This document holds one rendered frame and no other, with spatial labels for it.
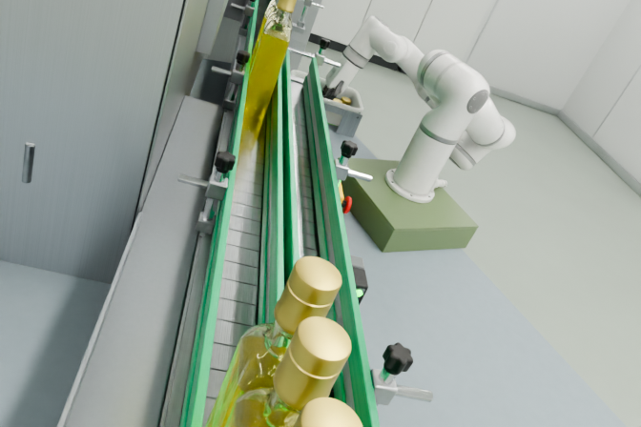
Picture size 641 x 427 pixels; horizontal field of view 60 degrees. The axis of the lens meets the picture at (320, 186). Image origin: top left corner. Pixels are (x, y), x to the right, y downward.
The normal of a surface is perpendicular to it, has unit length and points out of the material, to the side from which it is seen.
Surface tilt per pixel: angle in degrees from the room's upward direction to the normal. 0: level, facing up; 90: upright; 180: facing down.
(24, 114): 90
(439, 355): 0
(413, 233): 90
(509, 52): 90
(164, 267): 0
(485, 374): 0
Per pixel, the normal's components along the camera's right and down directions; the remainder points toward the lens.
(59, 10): 0.07, 0.52
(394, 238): 0.44, 0.58
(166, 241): 0.34, -0.81
